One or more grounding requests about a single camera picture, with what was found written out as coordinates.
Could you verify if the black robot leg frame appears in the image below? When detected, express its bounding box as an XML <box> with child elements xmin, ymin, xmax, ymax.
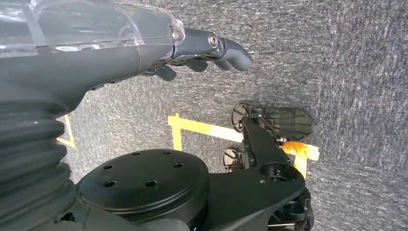
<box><xmin>55</xmin><ymin>116</ymin><xmax>315</xmax><ymax>231</ymax></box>

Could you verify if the black round joint housing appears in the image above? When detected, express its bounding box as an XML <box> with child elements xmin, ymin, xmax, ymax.
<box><xmin>76</xmin><ymin>149</ymin><xmax>209</xmax><ymax>224</ymax></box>

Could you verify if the silver robot foot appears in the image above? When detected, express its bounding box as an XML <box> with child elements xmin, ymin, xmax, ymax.
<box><xmin>222</xmin><ymin>147</ymin><xmax>244</xmax><ymax>173</ymax></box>
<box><xmin>231</xmin><ymin>103</ymin><xmax>314</xmax><ymax>142</ymax></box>

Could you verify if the yellow floor tape square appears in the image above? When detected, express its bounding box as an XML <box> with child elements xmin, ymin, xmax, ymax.
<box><xmin>168</xmin><ymin>113</ymin><xmax>320</xmax><ymax>180</ymax></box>

